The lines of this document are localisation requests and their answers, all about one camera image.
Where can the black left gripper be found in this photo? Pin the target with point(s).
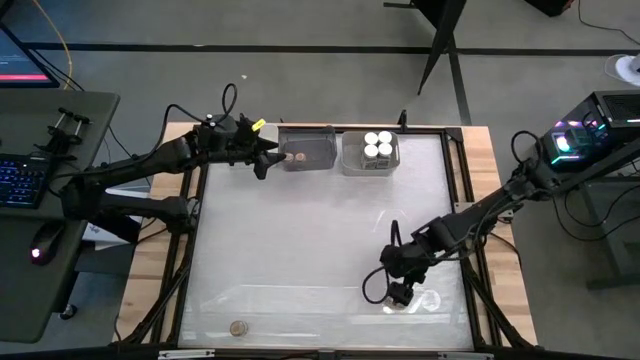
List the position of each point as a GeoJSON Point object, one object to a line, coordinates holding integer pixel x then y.
{"type": "Point", "coordinates": [227, 142]}

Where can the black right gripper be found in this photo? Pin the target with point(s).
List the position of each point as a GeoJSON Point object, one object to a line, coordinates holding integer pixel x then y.
{"type": "Point", "coordinates": [401, 292]}

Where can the white-lid bagel seasoning jar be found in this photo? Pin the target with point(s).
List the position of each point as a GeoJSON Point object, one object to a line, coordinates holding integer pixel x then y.
{"type": "Point", "coordinates": [371, 151]}
{"type": "Point", "coordinates": [385, 149]}
{"type": "Point", "coordinates": [371, 138]}
{"type": "Point", "coordinates": [384, 136]}

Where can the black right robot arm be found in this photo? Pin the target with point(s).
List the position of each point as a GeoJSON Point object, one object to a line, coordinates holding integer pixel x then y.
{"type": "Point", "coordinates": [480, 212]}

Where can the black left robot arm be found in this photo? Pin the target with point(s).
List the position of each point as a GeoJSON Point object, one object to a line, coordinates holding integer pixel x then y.
{"type": "Point", "coordinates": [130, 167]}

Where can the yellow tag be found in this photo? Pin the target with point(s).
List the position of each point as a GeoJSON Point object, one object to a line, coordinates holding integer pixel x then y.
{"type": "Point", "coordinates": [258, 125]}

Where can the grey translucent plastic bin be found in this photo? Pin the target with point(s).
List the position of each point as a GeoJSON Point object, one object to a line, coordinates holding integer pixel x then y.
{"type": "Point", "coordinates": [315, 147]}

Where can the pale grey plastic bin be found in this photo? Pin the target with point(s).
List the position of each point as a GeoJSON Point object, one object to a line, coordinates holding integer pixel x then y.
{"type": "Point", "coordinates": [350, 160]}

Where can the bottle cap bottom left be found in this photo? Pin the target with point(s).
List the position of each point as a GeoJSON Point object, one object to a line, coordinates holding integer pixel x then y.
{"type": "Point", "coordinates": [238, 327]}

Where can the black clamp stand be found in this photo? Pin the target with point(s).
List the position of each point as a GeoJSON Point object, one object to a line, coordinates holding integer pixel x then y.
{"type": "Point", "coordinates": [62, 132]}

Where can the dark metal side stand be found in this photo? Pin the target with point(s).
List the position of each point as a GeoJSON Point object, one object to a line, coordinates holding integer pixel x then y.
{"type": "Point", "coordinates": [620, 230]}

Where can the black computer mouse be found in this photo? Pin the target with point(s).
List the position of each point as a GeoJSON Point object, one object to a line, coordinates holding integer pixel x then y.
{"type": "Point", "coordinates": [46, 242]}

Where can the computer case with coloured lights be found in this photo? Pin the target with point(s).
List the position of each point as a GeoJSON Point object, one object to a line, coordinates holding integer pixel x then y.
{"type": "Point", "coordinates": [585, 132]}

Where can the blue backlit keyboard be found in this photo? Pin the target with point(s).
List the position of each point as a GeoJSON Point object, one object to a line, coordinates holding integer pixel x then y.
{"type": "Point", "coordinates": [20, 180]}

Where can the black desk caster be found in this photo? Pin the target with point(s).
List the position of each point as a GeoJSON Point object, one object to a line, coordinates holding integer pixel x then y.
{"type": "Point", "coordinates": [68, 311]}

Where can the computer monitor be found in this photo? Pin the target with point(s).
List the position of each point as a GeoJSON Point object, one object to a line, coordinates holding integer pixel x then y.
{"type": "Point", "coordinates": [22, 60]}

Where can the grey desk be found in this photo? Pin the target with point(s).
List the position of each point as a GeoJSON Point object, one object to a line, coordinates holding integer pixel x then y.
{"type": "Point", "coordinates": [30, 290]}

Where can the black floor box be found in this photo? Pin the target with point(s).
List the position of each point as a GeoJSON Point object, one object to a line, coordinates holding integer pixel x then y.
{"type": "Point", "coordinates": [550, 6]}

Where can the black aluminium table frame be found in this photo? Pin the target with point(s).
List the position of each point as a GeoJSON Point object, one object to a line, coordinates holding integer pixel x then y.
{"type": "Point", "coordinates": [454, 134]}

